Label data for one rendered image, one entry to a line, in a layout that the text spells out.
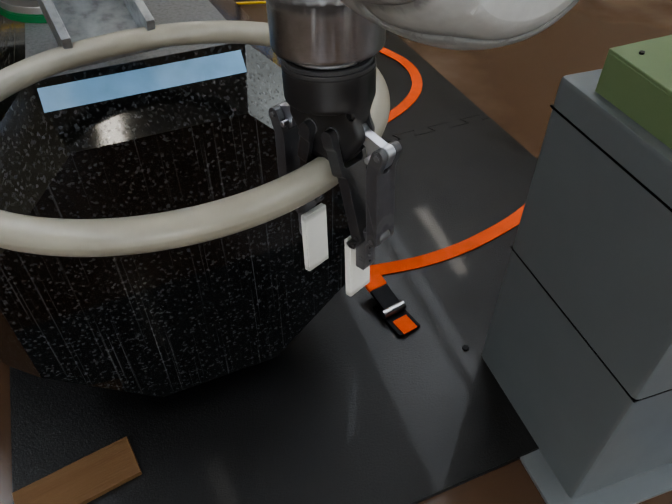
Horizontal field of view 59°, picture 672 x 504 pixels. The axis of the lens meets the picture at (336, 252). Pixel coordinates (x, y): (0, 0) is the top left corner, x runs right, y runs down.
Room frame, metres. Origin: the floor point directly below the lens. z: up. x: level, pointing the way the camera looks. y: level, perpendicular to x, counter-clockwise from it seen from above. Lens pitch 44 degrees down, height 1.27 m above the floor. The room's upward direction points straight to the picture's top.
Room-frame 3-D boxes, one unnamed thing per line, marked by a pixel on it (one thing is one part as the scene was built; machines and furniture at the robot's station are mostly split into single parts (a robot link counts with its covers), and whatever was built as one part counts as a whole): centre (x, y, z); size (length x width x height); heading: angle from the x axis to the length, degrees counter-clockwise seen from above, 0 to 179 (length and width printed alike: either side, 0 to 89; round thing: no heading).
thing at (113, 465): (0.57, 0.56, 0.02); 0.25 x 0.10 x 0.01; 122
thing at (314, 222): (0.44, 0.02, 0.86); 0.03 x 0.01 x 0.07; 137
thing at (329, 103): (0.44, 0.00, 1.02); 0.08 x 0.07 x 0.09; 47
